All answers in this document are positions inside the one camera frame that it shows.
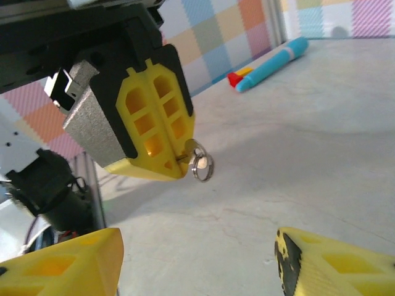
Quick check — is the silver key ring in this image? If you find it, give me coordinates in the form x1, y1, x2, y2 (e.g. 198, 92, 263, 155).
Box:
188, 144, 214, 183

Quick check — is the red toy block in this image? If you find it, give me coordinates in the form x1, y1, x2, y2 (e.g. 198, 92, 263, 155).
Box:
227, 72, 244, 89

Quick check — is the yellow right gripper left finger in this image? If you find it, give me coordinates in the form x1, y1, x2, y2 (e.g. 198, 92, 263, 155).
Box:
0, 227, 125, 296

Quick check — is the aluminium frame post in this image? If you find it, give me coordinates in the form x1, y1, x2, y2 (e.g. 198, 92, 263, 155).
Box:
77, 150, 107, 231
268, 0, 291, 50

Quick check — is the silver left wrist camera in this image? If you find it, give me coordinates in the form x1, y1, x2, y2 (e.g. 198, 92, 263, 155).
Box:
44, 69, 85, 109

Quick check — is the blue marker pen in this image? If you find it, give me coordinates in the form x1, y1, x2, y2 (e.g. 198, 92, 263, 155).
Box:
236, 36, 309, 93

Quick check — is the small brass key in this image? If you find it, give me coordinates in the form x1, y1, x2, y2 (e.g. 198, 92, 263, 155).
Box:
177, 138, 209, 170

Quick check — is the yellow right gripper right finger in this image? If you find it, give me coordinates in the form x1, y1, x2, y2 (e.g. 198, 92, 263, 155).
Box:
273, 227, 395, 296

